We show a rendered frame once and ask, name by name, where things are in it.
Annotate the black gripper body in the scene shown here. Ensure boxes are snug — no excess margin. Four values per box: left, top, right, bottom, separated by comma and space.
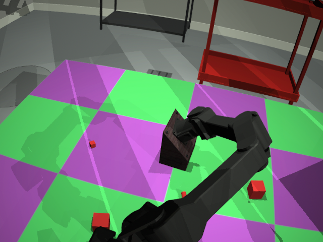
89, 226, 116, 242

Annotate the red cylindrical rod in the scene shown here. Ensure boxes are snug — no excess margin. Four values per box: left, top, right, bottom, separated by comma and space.
181, 191, 187, 198

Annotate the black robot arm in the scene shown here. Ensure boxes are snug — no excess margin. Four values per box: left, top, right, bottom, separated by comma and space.
107, 106, 272, 242

